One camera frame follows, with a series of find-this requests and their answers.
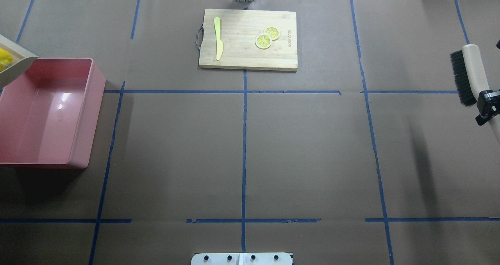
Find beige hand brush black bristles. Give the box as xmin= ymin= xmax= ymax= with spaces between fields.
xmin=450 ymin=44 xmax=500 ymax=142

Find lemon slice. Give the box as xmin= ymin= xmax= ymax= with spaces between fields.
xmin=263 ymin=26 xmax=281 ymax=41
xmin=255 ymin=33 xmax=273 ymax=50

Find lemon slice far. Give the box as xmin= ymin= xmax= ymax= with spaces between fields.
xmin=263 ymin=26 xmax=281 ymax=41

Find yellow plastic knife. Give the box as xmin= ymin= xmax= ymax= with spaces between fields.
xmin=214 ymin=17 xmax=224 ymax=61

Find lemon slice near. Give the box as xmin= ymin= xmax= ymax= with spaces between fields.
xmin=255 ymin=33 xmax=273 ymax=50

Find pink plastic bin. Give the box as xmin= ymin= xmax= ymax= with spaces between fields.
xmin=0 ymin=58 xmax=106 ymax=169

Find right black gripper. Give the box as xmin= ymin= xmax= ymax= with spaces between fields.
xmin=475 ymin=41 xmax=500 ymax=126

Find bamboo cutting board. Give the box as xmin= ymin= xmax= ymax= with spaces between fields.
xmin=198 ymin=9 xmax=298 ymax=72

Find beige plastic dustpan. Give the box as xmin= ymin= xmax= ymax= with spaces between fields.
xmin=0 ymin=35 xmax=39 ymax=88

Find yellow potato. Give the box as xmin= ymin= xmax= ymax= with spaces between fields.
xmin=0 ymin=48 xmax=14 ymax=72

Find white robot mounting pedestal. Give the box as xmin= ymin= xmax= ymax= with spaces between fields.
xmin=191 ymin=252 xmax=294 ymax=265

